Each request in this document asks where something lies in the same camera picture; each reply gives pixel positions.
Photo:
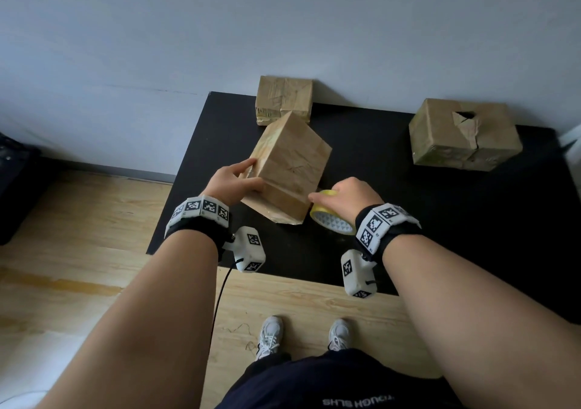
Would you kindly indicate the person's right hand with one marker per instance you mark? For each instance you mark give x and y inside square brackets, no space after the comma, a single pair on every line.
[351,197]

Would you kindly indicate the person's left hand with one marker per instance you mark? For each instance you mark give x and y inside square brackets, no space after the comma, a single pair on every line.
[231,186]

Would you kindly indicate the yellow tape roll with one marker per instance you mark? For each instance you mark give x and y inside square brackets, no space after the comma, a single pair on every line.
[331,222]

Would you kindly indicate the tall cardboard box square hole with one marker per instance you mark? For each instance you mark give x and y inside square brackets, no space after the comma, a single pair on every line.
[295,163]

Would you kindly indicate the small cardboard box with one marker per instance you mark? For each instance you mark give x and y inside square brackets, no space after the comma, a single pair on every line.
[281,93]

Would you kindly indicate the wide cardboard box torn flap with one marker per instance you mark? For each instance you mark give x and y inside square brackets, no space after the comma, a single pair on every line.
[494,136]

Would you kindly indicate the person's right forearm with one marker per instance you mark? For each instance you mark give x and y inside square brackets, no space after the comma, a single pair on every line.
[485,331]

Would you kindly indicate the person's left forearm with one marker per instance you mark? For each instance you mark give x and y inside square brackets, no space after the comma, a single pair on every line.
[145,327]

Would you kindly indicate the black marker wristband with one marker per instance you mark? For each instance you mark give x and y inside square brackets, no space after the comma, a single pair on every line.
[383,229]
[199,220]

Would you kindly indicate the white right sneaker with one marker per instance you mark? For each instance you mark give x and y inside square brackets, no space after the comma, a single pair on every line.
[339,333]

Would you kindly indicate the white sneaker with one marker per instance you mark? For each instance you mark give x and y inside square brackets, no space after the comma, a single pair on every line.
[339,333]
[270,336]

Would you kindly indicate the thin black thread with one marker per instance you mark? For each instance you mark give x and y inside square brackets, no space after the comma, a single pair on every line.
[245,338]

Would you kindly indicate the white left sneaker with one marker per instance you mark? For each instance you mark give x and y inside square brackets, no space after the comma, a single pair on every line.
[270,336]

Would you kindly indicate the black shorts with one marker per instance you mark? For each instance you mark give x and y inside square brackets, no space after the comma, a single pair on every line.
[336,383]

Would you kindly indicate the black bag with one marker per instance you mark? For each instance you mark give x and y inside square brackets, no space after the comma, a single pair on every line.
[16,186]

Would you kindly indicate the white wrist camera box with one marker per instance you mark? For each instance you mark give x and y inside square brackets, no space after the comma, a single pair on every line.
[358,274]
[248,250]

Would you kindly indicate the white metal shelf frame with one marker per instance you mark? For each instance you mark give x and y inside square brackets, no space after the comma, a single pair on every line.
[572,145]

